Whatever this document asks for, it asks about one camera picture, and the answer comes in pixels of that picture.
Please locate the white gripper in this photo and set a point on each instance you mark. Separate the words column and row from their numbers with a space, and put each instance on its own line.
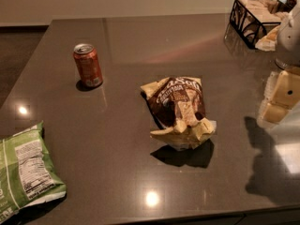
column 289, row 37

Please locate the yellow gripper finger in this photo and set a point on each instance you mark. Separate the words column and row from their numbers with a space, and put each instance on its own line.
column 273, row 113

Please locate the brown chip bag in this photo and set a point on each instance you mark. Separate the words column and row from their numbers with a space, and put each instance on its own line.
column 177, row 104

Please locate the green chip bag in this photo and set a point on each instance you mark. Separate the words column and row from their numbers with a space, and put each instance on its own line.
column 27, row 175

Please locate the orange soda can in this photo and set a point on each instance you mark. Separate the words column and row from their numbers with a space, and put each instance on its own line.
column 86, row 59

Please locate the black wire napkin basket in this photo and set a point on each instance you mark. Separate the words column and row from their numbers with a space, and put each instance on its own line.
column 254, row 19

